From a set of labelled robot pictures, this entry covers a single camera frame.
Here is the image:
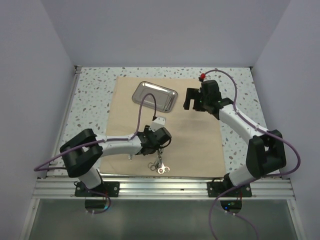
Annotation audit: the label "steel hemostat clamp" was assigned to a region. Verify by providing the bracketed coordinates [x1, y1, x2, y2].
[147, 150, 162, 171]

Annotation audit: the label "steel instrument tray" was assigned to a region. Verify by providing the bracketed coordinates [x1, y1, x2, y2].
[131, 81, 178, 113]

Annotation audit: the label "steel surgical scissors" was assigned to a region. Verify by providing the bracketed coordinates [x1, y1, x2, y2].
[157, 149, 170, 175]

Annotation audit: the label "beige cloth wrap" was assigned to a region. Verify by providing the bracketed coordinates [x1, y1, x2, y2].
[105, 77, 226, 178]

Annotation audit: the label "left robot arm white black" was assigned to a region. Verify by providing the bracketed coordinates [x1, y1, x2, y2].
[59, 127, 172, 197]

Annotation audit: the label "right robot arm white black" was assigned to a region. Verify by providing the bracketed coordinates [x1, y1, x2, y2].
[183, 80, 287, 197]

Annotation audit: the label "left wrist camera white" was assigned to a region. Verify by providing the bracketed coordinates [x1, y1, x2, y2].
[149, 116, 166, 132]

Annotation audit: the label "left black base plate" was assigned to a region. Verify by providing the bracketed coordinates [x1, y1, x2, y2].
[73, 181, 120, 198]

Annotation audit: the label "aluminium front rail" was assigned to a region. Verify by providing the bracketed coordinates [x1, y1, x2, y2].
[31, 174, 295, 200]

